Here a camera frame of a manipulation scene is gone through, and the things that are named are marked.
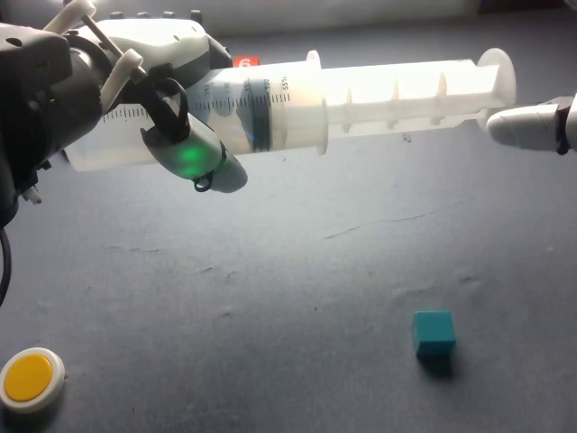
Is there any large clear plastic syringe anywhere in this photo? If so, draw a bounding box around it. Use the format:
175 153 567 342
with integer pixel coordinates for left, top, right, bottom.
62 47 517 173

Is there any teal cube block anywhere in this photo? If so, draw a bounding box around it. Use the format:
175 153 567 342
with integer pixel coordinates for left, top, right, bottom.
411 309 457 361

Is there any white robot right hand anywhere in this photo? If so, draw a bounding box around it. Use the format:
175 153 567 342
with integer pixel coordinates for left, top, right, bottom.
486 92 577 155

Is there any yellow button with white rim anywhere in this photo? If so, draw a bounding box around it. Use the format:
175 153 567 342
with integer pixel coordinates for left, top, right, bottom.
0 346 66 414

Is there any grey table cloth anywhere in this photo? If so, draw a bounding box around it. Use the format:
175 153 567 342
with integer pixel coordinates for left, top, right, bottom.
0 13 577 433

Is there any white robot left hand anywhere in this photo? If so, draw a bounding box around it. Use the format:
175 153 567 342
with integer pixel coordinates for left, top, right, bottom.
71 8 250 194

